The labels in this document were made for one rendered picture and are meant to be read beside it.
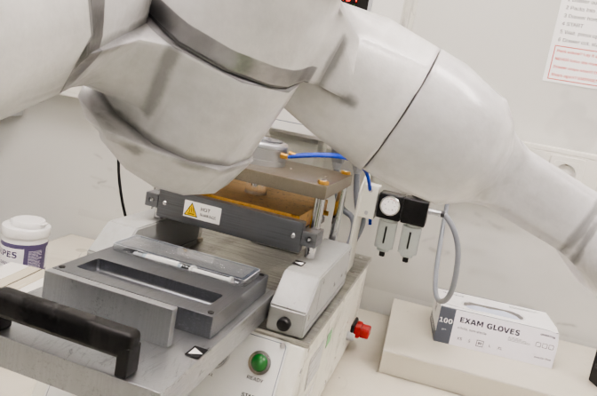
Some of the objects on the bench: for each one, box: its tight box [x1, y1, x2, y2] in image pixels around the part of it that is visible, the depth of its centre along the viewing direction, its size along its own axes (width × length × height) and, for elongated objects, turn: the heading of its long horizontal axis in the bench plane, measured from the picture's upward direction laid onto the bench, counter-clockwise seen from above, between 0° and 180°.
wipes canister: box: [0, 215, 52, 270], centre depth 110 cm, size 9×9×15 cm
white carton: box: [430, 288, 559, 368], centre depth 116 cm, size 12×23×7 cm, turn 31°
